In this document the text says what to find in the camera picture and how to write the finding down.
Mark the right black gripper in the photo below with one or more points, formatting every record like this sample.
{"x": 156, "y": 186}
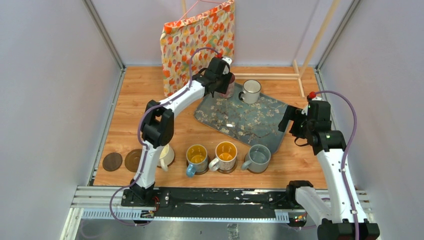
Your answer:
{"x": 295, "y": 114}

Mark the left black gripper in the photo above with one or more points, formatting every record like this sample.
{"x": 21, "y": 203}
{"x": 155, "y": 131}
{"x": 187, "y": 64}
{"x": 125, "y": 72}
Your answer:
{"x": 226, "y": 79}

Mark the pink mug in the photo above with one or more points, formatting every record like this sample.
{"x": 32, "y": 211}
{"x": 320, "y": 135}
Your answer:
{"x": 230, "y": 90}

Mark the white mug black handle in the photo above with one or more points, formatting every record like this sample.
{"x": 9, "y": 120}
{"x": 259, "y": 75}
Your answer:
{"x": 250, "y": 91}

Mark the grey ceramic mug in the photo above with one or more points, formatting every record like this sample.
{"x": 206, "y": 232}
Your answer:
{"x": 257, "y": 159}

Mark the white floral mug yellow inside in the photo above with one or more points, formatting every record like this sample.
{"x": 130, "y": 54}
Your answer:
{"x": 225, "y": 156}

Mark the blue butterfly mug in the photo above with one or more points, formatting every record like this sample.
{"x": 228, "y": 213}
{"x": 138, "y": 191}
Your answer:
{"x": 197, "y": 156}

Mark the cream ribbed mug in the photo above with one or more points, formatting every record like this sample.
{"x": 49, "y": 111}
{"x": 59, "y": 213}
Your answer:
{"x": 166, "y": 158}

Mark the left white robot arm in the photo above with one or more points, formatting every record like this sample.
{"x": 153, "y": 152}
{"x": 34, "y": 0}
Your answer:
{"x": 156, "y": 127}

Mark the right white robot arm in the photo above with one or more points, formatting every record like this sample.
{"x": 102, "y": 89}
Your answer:
{"x": 344, "y": 218}

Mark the dark brown round coaster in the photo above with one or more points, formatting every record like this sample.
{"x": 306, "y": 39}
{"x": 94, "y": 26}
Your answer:
{"x": 112, "y": 161}

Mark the floral fabric bag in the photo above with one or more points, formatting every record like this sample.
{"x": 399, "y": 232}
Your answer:
{"x": 188, "y": 44}

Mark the blue floral serving tray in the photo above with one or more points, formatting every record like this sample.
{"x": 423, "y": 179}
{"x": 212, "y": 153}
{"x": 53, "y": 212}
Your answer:
{"x": 251, "y": 124}

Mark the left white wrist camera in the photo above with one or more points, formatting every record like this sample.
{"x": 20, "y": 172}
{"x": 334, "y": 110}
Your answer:
{"x": 228, "y": 61}

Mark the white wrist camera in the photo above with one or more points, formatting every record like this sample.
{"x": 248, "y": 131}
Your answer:
{"x": 228, "y": 61}
{"x": 317, "y": 98}

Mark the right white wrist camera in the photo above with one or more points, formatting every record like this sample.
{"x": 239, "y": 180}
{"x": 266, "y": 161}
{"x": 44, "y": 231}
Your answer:
{"x": 317, "y": 98}

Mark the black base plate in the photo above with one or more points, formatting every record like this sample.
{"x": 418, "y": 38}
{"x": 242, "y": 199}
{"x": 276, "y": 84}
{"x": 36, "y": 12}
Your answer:
{"x": 217, "y": 203}

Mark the aluminium rail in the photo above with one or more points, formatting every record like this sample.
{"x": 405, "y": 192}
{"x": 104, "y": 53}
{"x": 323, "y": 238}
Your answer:
{"x": 103, "y": 202}

